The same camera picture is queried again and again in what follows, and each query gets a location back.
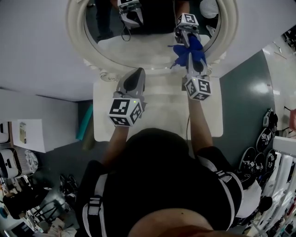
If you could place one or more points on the person's black t-shirt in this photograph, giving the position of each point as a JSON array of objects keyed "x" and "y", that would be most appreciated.
[{"x": 159, "y": 176}]

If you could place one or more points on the white carved dressing table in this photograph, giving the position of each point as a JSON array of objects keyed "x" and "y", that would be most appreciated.
[{"x": 166, "y": 108}]

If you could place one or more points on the white railing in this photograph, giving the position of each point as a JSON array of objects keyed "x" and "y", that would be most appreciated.
[{"x": 284, "y": 166}]

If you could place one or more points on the teal rolled mat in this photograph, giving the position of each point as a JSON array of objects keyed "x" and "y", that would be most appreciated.
[{"x": 84, "y": 122}]

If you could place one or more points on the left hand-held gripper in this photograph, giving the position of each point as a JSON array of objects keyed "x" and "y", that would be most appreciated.
[{"x": 125, "y": 112}]

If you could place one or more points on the white cardboard box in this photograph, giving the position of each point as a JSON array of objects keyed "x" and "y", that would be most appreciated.
[{"x": 34, "y": 136}]

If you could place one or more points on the person's right forearm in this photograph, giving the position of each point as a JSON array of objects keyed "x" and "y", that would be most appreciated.
[{"x": 200, "y": 125}]

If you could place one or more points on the blue cloth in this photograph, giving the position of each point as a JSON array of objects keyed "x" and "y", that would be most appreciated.
[{"x": 182, "y": 60}]

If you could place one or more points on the person's left forearm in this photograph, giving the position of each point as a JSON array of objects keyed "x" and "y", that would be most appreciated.
[{"x": 115, "y": 143}]

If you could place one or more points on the white device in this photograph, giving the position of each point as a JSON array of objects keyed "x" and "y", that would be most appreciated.
[
  {"x": 10, "y": 163},
  {"x": 4, "y": 133}
]

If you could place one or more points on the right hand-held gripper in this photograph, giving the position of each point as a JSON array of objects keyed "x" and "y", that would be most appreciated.
[{"x": 199, "y": 89}]

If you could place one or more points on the grey spare gripper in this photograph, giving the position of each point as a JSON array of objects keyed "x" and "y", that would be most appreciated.
[{"x": 270, "y": 118}]

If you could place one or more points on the round patterned cushion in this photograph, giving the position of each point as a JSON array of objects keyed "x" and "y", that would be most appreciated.
[{"x": 31, "y": 162}]

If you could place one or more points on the person's face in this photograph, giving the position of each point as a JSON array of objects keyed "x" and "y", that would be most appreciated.
[{"x": 173, "y": 224}]

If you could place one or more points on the row of black office chairs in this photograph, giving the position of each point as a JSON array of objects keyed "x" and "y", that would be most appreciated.
[{"x": 290, "y": 37}]

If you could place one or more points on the oval white-framed mirror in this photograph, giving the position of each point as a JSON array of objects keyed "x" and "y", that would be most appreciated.
[{"x": 148, "y": 51}]

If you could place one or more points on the pink bag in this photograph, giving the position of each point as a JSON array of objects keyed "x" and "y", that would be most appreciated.
[{"x": 293, "y": 119}]

